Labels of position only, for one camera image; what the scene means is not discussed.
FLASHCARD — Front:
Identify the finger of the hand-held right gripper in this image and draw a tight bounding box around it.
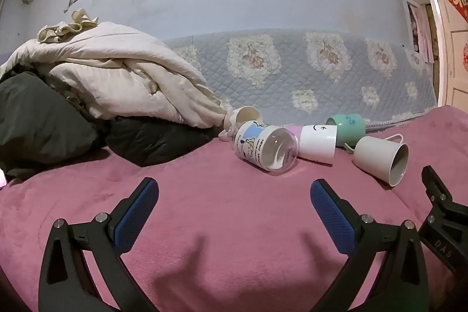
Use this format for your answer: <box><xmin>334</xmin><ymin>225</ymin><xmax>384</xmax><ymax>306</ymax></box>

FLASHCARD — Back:
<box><xmin>419</xmin><ymin>166</ymin><xmax>468</xmax><ymax>276</ymax></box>

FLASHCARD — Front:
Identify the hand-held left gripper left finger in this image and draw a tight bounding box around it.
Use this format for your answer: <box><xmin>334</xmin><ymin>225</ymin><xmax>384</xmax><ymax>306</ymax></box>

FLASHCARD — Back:
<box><xmin>38</xmin><ymin>177</ymin><xmax>160</xmax><ymax>312</ymax></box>

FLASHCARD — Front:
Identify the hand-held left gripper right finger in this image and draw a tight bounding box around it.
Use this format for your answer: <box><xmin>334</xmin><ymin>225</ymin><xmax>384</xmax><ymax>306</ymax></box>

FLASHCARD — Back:
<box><xmin>310</xmin><ymin>179</ymin><xmax>430</xmax><ymax>312</ymax></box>

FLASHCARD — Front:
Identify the white mug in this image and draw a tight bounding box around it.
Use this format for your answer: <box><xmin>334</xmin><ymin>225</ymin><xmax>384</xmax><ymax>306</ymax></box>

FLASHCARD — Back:
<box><xmin>353</xmin><ymin>134</ymin><xmax>409</xmax><ymax>187</ymax></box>

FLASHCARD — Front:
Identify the clear cartoon print cup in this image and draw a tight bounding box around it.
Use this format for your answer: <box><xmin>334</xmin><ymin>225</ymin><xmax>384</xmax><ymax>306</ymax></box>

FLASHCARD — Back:
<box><xmin>234</xmin><ymin>121</ymin><xmax>300</xmax><ymax>177</ymax></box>

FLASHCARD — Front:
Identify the white cup with pink band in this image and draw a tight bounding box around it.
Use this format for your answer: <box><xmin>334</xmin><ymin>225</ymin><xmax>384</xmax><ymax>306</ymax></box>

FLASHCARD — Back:
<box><xmin>287</xmin><ymin>124</ymin><xmax>338</xmax><ymax>164</ymax></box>

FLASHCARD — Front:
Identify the green cup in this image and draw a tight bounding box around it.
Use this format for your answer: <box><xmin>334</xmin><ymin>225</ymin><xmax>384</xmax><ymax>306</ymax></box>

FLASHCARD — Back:
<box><xmin>325</xmin><ymin>114</ymin><xmax>366</xmax><ymax>148</ymax></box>

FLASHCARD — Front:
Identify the cream cup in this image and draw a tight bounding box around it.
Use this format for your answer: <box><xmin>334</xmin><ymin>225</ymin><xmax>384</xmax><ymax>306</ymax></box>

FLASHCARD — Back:
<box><xmin>218</xmin><ymin>106</ymin><xmax>262</xmax><ymax>142</ymax></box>

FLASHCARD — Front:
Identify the black cloth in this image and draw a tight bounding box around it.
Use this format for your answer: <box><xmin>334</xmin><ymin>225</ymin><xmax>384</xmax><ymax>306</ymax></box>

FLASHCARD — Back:
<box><xmin>106</xmin><ymin>116</ymin><xmax>227</xmax><ymax>166</ymax></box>

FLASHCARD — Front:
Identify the pink blanket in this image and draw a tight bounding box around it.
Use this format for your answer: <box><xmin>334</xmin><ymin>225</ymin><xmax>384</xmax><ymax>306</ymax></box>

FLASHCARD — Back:
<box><xmin>0</xmin><ymin>105</ymin><xmax>468</xmax><ymax>312</ymax></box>

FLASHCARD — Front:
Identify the dark green jacket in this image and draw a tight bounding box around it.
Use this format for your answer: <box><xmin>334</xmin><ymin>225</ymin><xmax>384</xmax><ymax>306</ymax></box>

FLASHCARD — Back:
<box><xmin>0</xmin><ymin>73</ymin><xmax>101</xmax><ymax>181</ymax></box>

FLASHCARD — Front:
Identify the cream duvet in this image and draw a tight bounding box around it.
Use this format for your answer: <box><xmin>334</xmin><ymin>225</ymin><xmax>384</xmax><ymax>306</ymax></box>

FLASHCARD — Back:
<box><xmin>0</xmin><ymin>21</ymin><xmax>235</xmax><ymax>130</ymax></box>

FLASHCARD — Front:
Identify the blue floral quilted cover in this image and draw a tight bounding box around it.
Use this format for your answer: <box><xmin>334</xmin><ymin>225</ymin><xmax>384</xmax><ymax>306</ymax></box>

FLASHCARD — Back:
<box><xmin>163</xmin><ymin>29</ymin><xmax>439</xmax><ymax>128</ymax></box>

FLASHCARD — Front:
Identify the cream door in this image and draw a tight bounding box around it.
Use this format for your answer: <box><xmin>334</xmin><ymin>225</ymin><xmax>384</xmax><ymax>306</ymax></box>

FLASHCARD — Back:
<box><xmin>428</xmin><ymin>0</ymin><xmax>468</xmax><ymax>108</ymax></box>

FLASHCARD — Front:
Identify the cream frilly cloth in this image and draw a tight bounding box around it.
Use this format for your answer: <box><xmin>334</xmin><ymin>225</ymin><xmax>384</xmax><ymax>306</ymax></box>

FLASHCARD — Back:
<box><xmin>37</xmin><ymin>8</ymin><xmax>99</xmax><ymax>44</ymax></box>

